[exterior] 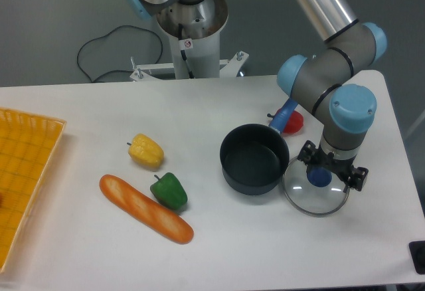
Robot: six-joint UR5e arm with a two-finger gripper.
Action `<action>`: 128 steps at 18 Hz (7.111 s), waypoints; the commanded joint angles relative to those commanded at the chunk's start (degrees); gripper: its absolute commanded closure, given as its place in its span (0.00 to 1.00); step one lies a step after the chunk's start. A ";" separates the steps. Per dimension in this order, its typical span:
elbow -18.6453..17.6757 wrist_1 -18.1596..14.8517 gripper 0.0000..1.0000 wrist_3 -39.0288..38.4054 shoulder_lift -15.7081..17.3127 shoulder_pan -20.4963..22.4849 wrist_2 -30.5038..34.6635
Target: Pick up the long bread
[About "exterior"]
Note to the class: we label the black pot with blue handle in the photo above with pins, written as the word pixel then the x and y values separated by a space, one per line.
pixel 254 157

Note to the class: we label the black object at table edge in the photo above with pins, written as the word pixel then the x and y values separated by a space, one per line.
pixel 416 249

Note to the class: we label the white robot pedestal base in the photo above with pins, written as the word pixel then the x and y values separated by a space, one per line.
pixel 194 40

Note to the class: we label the green bell pepper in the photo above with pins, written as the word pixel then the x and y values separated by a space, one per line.
pixel 169 191

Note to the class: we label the yellow bell pepper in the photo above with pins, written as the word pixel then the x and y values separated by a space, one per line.
pixel 146 152

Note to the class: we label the red bell pepper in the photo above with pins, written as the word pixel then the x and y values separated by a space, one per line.
pixel 294 123

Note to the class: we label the yellow plastic basket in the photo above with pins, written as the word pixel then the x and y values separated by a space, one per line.
pixel 28 143

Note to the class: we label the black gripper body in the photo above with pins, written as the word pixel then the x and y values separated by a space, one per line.
pixel 322 165

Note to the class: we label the glass lid with blue knob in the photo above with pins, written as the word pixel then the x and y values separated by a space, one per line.
pixel 317 193

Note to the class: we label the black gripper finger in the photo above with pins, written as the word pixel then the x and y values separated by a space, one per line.
pixel 307 153
pixel 356 178

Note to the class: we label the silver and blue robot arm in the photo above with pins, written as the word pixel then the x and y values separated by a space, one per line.
pixel 320 85

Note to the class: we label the long orange bread loaf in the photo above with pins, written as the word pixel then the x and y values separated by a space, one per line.
pixel 145 210

